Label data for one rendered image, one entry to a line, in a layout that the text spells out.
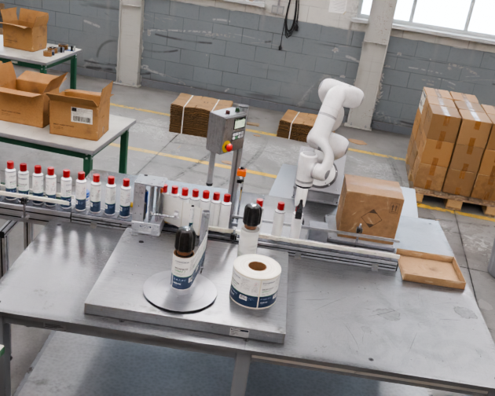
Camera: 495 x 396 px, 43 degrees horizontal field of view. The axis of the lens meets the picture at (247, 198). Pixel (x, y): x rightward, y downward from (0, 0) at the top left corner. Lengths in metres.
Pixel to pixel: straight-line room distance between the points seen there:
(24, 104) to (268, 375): 2.58
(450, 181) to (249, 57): 3.38
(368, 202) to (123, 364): 1.49
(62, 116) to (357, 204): 2.20
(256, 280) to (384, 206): 1.04
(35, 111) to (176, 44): 4.27
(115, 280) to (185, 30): 6.23
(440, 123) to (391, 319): 3.56
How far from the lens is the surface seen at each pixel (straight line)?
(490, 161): 6.35
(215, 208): 3.11
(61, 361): 3.36
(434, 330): 2.88
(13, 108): 4.79
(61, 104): 4.52
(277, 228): 3.13
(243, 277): 2.57
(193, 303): 2.59
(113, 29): 8.99
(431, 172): 6.32
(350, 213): 3.35
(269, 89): 8.52
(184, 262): 2.55
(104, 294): 2.64
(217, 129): 3.00
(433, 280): 3.21
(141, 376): 3.27
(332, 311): 2.81
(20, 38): 7.01
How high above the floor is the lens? 2.34
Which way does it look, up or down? 24 degrees down
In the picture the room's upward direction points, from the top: 8 degrees clockwise
